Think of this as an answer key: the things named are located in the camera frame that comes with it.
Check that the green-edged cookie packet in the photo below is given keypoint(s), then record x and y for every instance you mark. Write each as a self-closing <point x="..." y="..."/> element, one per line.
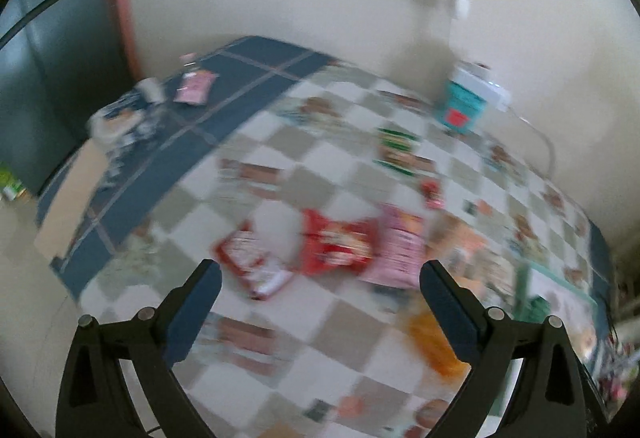
<point x="400" y="153"/>

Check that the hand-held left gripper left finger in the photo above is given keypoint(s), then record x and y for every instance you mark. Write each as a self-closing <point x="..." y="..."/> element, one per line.
<point x="192" y="313"/>

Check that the dark door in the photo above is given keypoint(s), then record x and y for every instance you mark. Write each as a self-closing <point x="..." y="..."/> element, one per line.
<point x="50" y="68"/>

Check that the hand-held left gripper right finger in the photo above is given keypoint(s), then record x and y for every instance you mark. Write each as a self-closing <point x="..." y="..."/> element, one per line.
<point x="450" y="313"/>

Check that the orange barcode snack packet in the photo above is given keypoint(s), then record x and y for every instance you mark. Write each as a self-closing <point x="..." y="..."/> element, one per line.
<point x="457" y="238"/>

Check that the beige flat board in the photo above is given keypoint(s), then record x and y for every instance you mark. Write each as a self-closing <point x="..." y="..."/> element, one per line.
<point x="65" y="208"/>

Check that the teal shallow box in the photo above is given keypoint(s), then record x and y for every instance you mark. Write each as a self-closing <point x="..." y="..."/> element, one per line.
<point x="524" y="288"/>

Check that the small red candy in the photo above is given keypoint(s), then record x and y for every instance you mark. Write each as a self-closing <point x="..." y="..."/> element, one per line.
<point x="432" y="193"/>

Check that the yellow cake packet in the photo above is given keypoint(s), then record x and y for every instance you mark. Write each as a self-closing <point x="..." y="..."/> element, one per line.
<point x="432" y="348"/>

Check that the green snack packet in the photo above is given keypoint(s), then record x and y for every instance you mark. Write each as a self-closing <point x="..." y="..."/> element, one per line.
<point x="542" y="305"/>

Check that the white power strip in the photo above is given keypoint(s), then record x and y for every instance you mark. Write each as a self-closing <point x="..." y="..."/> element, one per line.
<point x="485" y="85"/>

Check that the white crumpled paper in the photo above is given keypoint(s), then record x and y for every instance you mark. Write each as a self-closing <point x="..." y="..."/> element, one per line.
<point x="150" y="90"/>

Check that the small pink packet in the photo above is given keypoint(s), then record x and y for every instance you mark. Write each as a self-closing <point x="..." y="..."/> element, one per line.
<point x="195" y="88"/>

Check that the pink door frame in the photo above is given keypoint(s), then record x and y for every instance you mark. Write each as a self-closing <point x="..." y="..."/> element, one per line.
<point x="120" y="18"/>

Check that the checkered printed tablecloth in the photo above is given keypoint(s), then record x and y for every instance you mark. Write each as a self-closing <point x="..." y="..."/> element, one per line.
<point x="300" y="158"/>

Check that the red and white snack packet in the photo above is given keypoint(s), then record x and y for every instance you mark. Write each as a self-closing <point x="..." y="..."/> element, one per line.
<point x="250" y="263"/>

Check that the teal toy box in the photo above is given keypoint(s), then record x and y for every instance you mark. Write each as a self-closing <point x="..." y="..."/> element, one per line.
<point x="460" y="105"/>

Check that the pink cake roll packet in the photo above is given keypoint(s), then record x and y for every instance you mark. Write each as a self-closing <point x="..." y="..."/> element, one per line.
<point x="397" y="243"/>

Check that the blue plaid cloth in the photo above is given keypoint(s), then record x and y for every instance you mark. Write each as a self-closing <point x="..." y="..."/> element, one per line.
<point x="240" y="68"/>

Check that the green box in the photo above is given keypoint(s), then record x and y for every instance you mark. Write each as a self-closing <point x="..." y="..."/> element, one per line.
<point x="11" y="183"/>

